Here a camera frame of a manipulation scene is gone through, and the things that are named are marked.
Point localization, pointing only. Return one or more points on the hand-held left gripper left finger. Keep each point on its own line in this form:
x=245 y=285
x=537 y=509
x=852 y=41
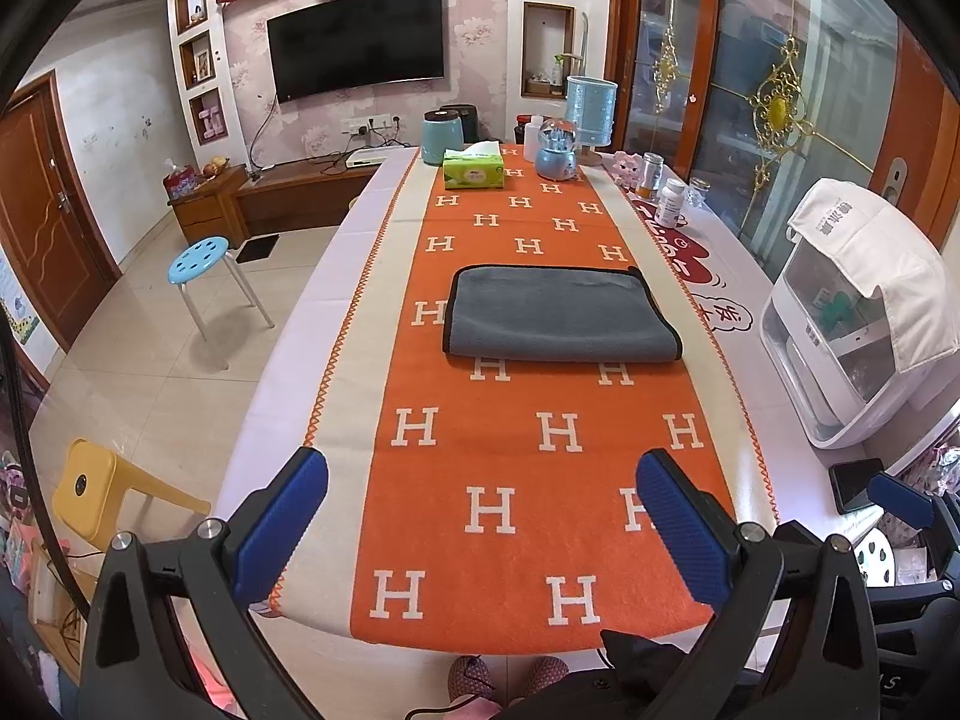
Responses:
x=289 y=521

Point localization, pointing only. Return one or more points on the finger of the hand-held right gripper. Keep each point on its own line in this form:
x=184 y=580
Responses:
x=894 y=491

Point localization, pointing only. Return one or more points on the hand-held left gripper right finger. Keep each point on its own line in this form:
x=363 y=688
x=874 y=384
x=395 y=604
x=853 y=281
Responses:
x=679 y=529

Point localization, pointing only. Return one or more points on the grey towel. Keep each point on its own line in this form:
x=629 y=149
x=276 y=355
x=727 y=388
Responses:
x=559 y=311

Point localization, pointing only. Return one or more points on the black smartphone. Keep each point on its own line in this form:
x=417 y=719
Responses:
x=856 y=485

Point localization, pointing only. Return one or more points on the white spotted stool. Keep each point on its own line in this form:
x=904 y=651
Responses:
x=881 y=559

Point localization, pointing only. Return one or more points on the white bottle steriliser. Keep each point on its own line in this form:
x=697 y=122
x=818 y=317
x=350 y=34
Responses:
x=814 y=360

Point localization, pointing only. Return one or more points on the orange letter-print blanket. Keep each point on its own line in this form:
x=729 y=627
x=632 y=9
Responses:
x=525 y=465

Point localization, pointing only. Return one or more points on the yellow plastic stool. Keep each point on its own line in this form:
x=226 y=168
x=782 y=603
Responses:
x=94 y=487

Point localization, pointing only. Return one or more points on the pink patterned slipper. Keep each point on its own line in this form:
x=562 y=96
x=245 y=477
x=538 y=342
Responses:
x=469 y=679
x=544 y=675

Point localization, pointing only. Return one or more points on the white cloth cover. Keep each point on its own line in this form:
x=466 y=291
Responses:
x=877 y=255

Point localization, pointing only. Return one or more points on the blue plastic stool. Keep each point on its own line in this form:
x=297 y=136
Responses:
x=199 y=259

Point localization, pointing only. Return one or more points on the wooden drawer cabinet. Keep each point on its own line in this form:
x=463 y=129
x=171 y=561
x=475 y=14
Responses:
x=206 y=210

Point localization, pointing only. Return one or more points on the white medicine bottle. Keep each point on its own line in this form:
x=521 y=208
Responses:
x=671 y=204

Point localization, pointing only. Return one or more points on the wooden television bench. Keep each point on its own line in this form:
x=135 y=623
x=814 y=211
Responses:
x=300 y=195

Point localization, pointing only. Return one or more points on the small glass jar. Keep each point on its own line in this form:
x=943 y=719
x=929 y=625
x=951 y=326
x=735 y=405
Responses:
x=698 y=193

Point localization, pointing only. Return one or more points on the red tissue pack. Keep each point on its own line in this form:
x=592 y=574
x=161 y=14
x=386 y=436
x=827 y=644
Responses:
x=180 y=184

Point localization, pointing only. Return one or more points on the glass jar with metal lid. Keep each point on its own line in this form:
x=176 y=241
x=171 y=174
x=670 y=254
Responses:
x=652 y=171

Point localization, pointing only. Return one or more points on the fruit on cabinet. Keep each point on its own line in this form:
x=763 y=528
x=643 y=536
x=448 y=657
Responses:
x=214 y=166

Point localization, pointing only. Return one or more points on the pink cartoon ornament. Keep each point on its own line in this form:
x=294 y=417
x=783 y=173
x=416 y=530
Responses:
x=622 y=167

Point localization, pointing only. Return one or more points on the white set-top box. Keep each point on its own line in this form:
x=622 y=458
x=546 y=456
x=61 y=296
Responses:
x=366 y=157

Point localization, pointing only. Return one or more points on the wooden door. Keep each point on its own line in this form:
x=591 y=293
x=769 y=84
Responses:
x=45 y=217

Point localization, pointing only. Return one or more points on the blue snow globe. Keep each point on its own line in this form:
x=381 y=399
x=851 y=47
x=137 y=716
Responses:
x=556 y=154

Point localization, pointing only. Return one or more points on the green tissue box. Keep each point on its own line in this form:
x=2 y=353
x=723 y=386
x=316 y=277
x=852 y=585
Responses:
x=472 y=169

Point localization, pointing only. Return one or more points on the light blue kettle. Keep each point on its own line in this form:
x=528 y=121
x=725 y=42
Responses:
x=441 y=139

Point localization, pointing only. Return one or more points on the white plastic bottle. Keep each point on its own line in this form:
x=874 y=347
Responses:
x=527 y=141

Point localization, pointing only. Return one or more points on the black kitchen appliance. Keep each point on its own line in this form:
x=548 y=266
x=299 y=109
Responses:
x=469 y=124

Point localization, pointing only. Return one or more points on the glass sliding door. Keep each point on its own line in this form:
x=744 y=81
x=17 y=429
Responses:
x=750 y=52

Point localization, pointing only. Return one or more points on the black flat television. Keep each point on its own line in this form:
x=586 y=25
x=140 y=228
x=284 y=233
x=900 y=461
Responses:
x=356 y=41

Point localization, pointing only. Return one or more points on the wall power strip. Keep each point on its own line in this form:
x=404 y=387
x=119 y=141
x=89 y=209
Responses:
x=371 y=124

